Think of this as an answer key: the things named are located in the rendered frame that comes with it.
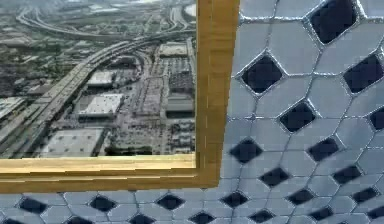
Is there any wooden framed window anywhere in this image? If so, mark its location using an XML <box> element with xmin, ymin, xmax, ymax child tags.
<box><xmin>0</xmin><ymin>0</ymin><xmax>241</xmax><ymax>195</ymax></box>

